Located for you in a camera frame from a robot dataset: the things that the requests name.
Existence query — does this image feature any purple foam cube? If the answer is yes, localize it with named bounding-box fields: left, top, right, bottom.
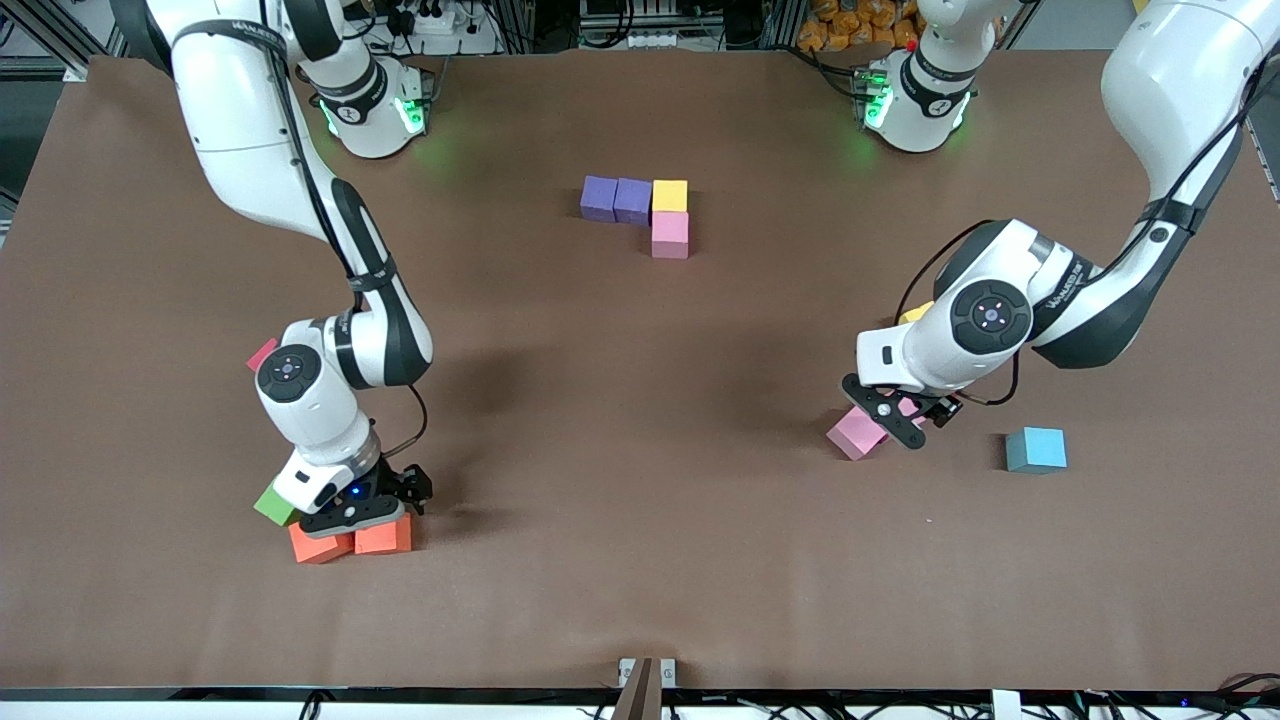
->
left=580, top=175, right=620, bottom=223
left=613, top=178, right=655, bottom=226

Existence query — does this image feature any orange foam cube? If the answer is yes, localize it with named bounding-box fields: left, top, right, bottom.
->
left=288, top=522, right=355, bottom=566
left=353, top=515, right=414, bottom=556

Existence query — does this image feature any green foam cube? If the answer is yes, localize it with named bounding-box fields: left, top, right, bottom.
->
left=253, top=482, right=301, bottom=528

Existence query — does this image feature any blue foam cube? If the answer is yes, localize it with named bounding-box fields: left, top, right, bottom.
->
left=1004, top=426, right=1069, bottom=475

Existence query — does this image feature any brown table cover sheet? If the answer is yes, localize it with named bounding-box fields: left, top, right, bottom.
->
left=0, top=48, right=1280, bottom=693

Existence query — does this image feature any pile of orange objects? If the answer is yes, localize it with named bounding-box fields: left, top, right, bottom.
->
left=798, top=0, right=923, bottom=53

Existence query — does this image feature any white power strip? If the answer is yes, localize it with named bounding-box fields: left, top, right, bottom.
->
left=385, top=0, right=501, bottom=56
left=600, top=28, right=693, bottom=51

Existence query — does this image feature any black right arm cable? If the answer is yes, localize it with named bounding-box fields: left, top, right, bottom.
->
left=383, top=383, right=431, bottom=461

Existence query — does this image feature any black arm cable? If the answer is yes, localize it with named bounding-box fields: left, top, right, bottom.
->
left=893, top=220, right=996, bottom=326
left=383, top=383, right=431, bottom=461

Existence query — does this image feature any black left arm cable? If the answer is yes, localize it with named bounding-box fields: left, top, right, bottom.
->
left=893, top=220, right=996, bottom=326

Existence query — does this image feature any brown camera stand post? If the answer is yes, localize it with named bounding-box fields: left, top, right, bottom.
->
left=612, top=657, right=664, bottom=720

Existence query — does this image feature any aluminium table edge rail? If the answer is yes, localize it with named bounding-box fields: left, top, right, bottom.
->
left=1245, top=130, right=1280, bottom=201

